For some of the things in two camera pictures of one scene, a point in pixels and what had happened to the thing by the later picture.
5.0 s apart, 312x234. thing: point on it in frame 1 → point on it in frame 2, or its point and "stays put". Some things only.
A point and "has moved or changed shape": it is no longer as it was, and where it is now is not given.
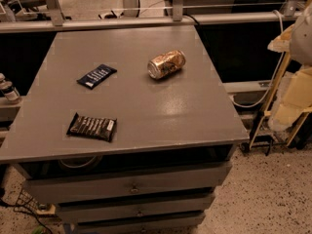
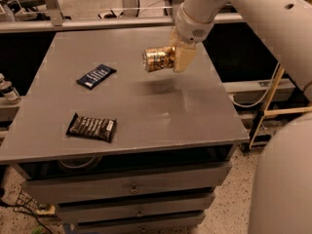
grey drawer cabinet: (126, 130) stays put
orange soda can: (166, 63) has moved or changed shape
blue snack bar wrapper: (98, 74) stays put
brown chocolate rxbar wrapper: (93, 128) stays put
